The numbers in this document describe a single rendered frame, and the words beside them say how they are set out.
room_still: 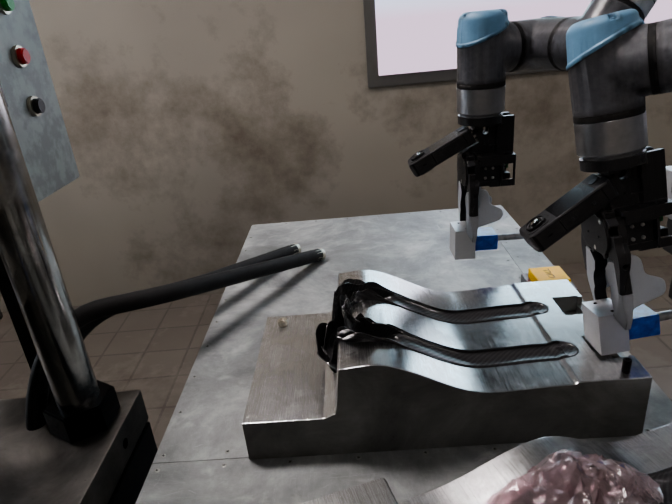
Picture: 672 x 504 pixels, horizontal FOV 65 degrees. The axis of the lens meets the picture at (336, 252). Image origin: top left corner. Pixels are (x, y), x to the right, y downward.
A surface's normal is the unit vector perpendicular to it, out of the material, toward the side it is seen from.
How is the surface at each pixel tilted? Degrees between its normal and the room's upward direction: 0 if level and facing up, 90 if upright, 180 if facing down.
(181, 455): 0
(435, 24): 90
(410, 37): 90
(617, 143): 84
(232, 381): 0
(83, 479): 0
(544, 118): 90
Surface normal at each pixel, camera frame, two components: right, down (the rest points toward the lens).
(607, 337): -0.03, 0.27
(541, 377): -0.14, -0.91
